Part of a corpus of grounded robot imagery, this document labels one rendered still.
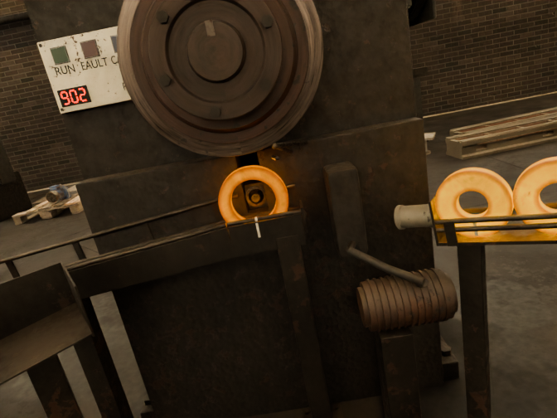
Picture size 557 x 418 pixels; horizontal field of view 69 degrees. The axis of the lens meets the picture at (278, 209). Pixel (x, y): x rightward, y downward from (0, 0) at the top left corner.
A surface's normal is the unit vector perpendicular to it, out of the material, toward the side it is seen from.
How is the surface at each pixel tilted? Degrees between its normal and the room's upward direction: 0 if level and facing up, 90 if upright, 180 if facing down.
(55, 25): 90
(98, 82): 90
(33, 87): 90
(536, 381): 0
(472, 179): 90
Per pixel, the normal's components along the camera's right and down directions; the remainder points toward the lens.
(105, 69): 0.01, 0.29
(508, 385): -0.18, -0.94
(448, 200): -0.55, 0.35
